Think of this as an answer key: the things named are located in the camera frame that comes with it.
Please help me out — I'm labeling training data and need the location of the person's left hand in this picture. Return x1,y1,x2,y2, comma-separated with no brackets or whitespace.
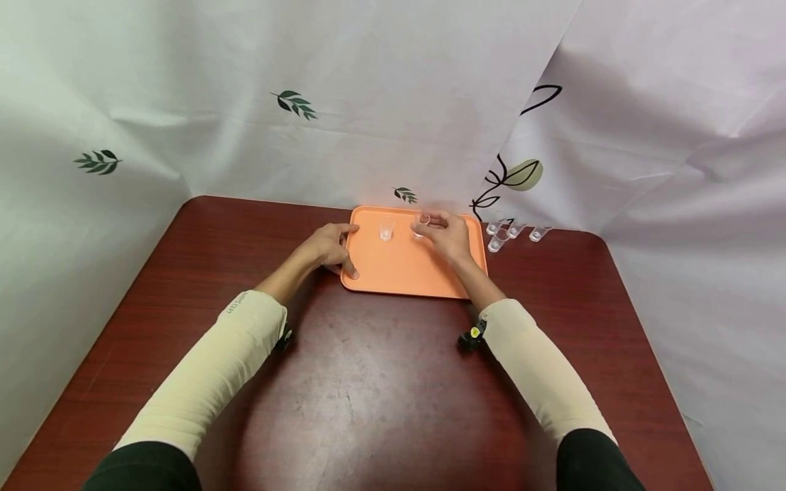
297,222,362,280

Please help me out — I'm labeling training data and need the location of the person's right hand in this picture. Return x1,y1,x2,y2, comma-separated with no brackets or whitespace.
409,210,476,268

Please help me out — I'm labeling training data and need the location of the orange plastic tray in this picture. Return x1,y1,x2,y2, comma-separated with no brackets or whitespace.
340,205,489,300

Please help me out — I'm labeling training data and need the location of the person's right forearm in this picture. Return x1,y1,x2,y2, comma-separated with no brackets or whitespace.
453,252,647,491

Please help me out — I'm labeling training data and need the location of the person's left forearm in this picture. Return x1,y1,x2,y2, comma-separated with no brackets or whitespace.
81,254,312,491

